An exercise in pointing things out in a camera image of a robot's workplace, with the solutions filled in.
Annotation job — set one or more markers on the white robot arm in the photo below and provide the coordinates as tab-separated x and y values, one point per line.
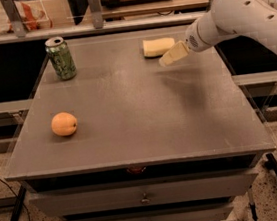
227	19

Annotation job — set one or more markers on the orange fruit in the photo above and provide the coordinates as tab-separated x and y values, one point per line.
64	124

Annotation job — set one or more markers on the grey drawer cabinet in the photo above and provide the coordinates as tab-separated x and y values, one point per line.
138	123

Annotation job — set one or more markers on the orange white plastic bag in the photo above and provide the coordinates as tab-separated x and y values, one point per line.
21	16

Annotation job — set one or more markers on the yellow sponge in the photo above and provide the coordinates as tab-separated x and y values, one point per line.
157	47

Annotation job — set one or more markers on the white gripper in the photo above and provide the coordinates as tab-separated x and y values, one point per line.
194	40

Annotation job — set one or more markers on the green soda can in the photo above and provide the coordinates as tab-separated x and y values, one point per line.
60	57

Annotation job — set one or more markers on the top drawer with knob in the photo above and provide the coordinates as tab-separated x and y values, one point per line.
67	203

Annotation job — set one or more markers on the drawer with knob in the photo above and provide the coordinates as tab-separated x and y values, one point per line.
67	203
148	220

